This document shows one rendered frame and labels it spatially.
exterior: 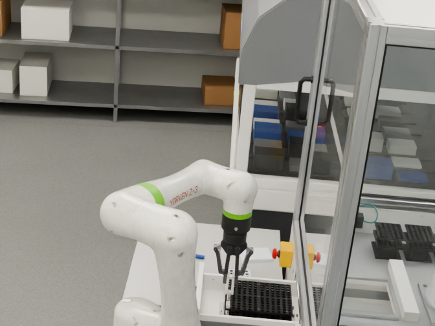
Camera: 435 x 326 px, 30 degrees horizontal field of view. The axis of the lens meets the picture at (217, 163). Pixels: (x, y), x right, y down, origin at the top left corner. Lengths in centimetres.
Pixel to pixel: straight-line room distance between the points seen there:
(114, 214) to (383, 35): 84
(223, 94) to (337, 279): 445
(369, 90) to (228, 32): 445
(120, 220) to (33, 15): 421
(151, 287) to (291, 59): 104
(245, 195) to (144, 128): 391
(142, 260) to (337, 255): 127
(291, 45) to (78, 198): 241
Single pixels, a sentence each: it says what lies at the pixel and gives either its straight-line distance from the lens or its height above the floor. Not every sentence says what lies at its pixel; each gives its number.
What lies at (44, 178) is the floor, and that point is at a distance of 549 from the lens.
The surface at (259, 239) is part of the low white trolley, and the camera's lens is 337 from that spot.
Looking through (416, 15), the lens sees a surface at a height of 197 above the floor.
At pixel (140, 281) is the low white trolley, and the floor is 76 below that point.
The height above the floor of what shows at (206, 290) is 84.
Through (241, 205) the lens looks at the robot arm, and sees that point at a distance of 247.
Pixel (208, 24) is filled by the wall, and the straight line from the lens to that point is 669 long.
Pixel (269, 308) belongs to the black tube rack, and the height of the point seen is 90.
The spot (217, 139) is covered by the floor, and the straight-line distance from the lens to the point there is 621.
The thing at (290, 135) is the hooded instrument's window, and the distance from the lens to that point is 337.
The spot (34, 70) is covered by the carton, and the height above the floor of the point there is 36.
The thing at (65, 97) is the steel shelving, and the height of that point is 15.
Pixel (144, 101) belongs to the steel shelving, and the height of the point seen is 15.
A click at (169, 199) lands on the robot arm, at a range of 229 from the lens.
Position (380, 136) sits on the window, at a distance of 193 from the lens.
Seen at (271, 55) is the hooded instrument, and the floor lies 149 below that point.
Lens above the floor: 243
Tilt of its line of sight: 25 degrees down
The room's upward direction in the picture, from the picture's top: 5 degrees clockwise
